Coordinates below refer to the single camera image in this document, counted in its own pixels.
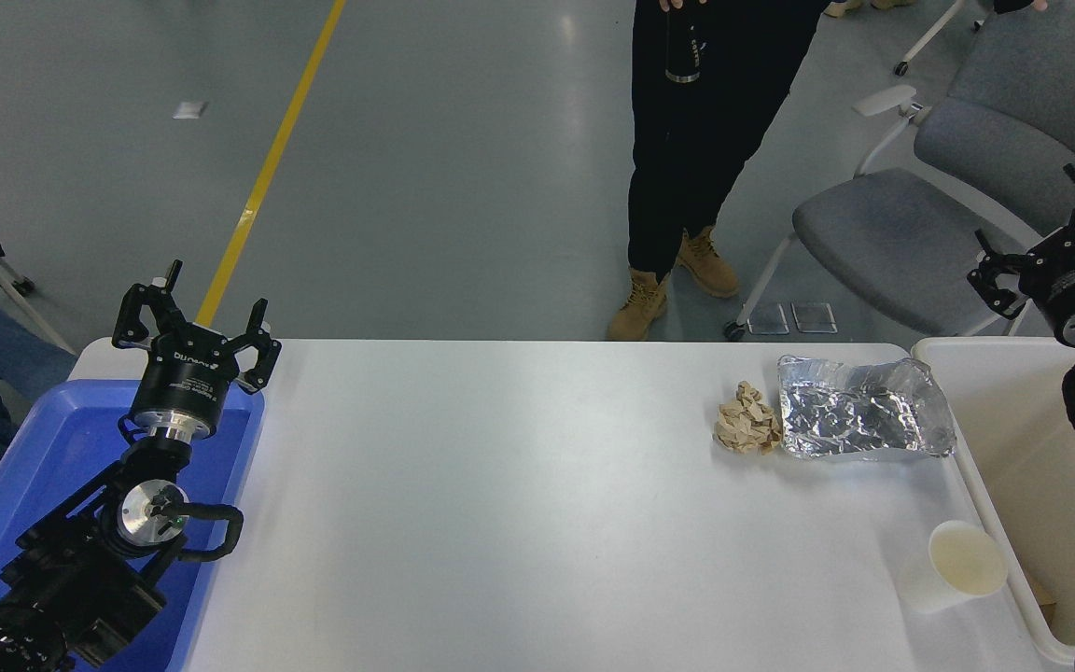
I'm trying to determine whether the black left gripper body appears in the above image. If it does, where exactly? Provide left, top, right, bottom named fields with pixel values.
left=132, top=325, right=242, bottom=432

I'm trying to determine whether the white paper cup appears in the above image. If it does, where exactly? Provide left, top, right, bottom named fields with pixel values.
left=897, top=519, right=1009, bottom=615

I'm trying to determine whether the black drink bottle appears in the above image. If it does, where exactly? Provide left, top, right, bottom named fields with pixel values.
left=664, top=5, right=702, bottom=85

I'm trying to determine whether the grey padded chair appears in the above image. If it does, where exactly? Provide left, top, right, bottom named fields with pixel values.
left=724, top=0, right=1075, bottom=342

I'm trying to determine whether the blue plastic tray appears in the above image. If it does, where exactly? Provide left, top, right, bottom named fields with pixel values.
left=0, top=378, right=266, bottom=672

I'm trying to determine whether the large pale plastic bin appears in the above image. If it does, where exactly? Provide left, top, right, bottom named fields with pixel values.
left=911, top=336, right=1075, bottom=671

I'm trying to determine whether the crumpled silver foil tray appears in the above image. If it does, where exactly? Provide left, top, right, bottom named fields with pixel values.
left=776, top=355, right=958, bottom=463

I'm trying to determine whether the metal floor plate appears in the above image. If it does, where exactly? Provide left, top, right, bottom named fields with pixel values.
left=745, top=303, right=790, bottom=336
left=791, top=302, right=838, bottom=335

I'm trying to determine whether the crumpled tan paper ball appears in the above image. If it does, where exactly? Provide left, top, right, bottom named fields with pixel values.
left=713, top=380, right=786, bottom=456

